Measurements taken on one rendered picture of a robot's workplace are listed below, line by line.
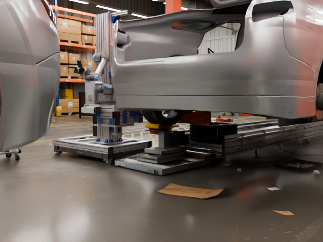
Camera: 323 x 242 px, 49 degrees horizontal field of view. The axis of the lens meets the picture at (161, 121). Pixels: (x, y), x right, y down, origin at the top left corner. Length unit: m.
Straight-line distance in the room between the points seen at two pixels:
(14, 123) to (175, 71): 1.81
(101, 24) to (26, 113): 4.06
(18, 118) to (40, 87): 0.15
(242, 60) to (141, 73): 0.96
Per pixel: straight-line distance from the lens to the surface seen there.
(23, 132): 1.27
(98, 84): 4.89
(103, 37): 5.17
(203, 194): 3.32
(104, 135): 5.16
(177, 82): 2.84
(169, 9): 5.09
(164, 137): 4.49
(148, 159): 4.35
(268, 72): 2.51
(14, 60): 1.21
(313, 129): 7.12
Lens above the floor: 0.92
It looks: 4 degrees down
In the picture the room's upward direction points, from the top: straight up
